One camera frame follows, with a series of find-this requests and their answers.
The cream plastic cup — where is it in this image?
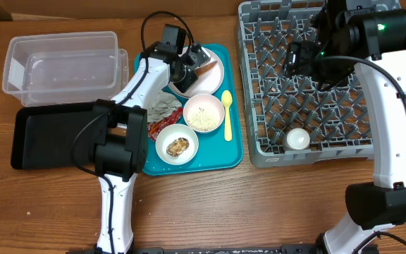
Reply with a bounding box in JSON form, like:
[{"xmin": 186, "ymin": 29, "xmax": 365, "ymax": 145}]
[{"xmin": 282, "ymin": 128, "xmax": 310, "ymax": 150}]

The black tray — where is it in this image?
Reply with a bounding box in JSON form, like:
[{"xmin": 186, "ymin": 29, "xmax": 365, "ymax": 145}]
[{"xmin": 11, "ymin": 102, "xmax": 94, "ymax": 170}]

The white rice pile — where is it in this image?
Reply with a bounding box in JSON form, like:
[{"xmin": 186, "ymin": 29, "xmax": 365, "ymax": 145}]
[{"xmin": 187, "ymin": 109, "xmax": 219, "ymax": 132}]

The pink plate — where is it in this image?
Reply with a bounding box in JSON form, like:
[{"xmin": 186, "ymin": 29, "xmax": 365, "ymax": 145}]
[{"xmin": 168, "ymin": 47, "xmax": 224, "ymax": 99}]

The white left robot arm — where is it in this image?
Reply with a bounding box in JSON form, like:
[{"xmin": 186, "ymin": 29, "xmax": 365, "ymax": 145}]
[{"xmin": 78, "ymin": 22, "xmax": 210, "ymax": 253}]

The red snack wrapper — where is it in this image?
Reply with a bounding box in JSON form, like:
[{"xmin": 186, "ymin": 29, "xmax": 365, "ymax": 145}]
[{"xmin": 147, "ymin": 107, "xmax": 183, "ymax": 142}]

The white bowl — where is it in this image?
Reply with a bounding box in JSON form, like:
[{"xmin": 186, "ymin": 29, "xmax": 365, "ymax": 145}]
[{"xmin": 155, "ymin": 123, "xmax": 199, "ymax": 165}]

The yellow plastic spoon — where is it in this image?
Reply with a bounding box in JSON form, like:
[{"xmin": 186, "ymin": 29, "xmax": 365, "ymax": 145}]
[{"xmin": 221, "ymin": 90, "xmax": 233, "ymax": 142}]

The clear plastic bin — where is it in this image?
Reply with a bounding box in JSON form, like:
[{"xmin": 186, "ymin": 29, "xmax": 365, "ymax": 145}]
[{"xmin": 2, "ymin": 31, "xmax": 129, "ymax": 107}]

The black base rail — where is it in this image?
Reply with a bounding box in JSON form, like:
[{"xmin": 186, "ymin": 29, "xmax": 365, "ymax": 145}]
[{"xmin": 65, "ymin": 243, "xmax": 319, "ymax": 254}]

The orange carrot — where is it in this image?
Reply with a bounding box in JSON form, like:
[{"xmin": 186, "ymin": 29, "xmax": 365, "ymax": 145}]
[{"xmin": 195, "ymin": 61, "xmax": 217, "ymax": 77}]

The teal serving tray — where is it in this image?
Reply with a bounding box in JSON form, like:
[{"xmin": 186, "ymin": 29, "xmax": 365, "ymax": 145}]
[{"xmin": 143, "ymin": 44, "xmax": 244, "ymax": 176}]

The brown food scrap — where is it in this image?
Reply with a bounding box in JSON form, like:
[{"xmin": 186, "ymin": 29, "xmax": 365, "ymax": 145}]
[{"xmin": 166, "ymin": 138, "xmax": 190, "ymax": 157}]

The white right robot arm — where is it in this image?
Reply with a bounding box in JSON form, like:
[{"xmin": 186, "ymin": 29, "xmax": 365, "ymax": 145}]
[{"xmin": 284, "ymin": 1, "xmax": 406, "ymax": 253}]

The white napkin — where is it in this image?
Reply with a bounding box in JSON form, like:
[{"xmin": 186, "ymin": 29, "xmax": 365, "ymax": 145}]
[{"xmin": 147, "ymin": 90, "xmax": 182, "ymax": 123}]

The pink bowl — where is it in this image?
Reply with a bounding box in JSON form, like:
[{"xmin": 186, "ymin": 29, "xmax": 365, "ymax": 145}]
[{"xmin": 183, "ymin": 94, "xmax": 225, "ymax": 133}]

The grey dishwasher rack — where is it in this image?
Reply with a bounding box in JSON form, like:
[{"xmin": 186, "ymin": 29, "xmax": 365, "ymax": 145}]
[{"xmin": 237, "ymin": 0, "xmax": 406, "ymax": 169}]

